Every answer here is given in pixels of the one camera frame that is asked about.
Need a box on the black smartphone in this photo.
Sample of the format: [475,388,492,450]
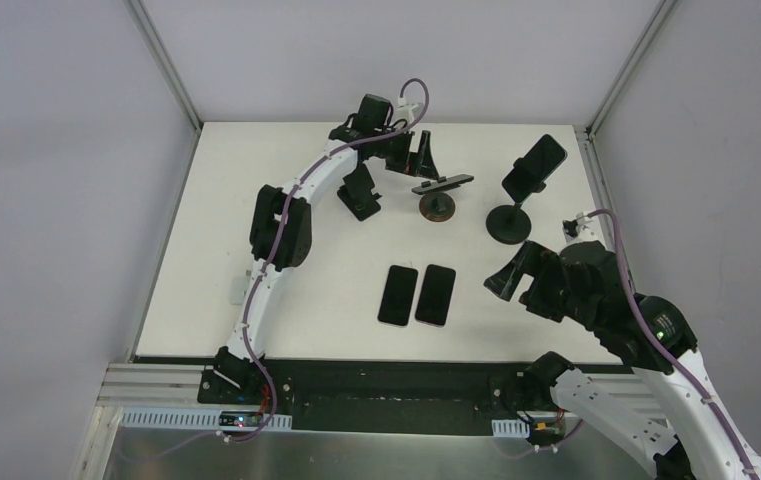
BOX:
[411,174,474,195]
[377,265,418,327]

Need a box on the purple smartphone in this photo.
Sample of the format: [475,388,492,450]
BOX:
[415,264,456,327]

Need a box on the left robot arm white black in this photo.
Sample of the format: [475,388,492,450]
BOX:
[213,94,439,405]

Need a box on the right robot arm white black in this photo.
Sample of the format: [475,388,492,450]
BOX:
[484,240,761,479]

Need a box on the black pole phone stand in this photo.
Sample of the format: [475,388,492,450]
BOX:
[485,158,546,245]

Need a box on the round wooden base phone stand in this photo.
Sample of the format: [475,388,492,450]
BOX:
[419,192,456,222]

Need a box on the black folding phone stand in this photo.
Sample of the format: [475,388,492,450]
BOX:
[337,163,381,222]

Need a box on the teal smartphone on pole stand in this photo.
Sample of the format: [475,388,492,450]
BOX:
[501,134,568,204]

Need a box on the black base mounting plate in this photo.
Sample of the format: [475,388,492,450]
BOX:
[197,359,557,436]

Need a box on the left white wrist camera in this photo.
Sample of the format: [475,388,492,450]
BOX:
[390,97,423,130]

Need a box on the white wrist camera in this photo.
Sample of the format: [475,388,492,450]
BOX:
[390,97,423,130]
[562,212,599,245]

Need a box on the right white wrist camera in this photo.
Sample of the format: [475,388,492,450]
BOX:
[562,212,599,245]

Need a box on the right circuit board with wires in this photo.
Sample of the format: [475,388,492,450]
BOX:
[530,412,566,443]

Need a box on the circuit board with wires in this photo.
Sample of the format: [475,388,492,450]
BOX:
[218,386,271,429]
[530,412,566,443]

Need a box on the right white slotted cable duct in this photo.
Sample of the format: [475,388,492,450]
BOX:
[491,419,531,439]

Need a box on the left circuit board with wires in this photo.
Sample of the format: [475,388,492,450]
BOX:
[218,386,271,429]

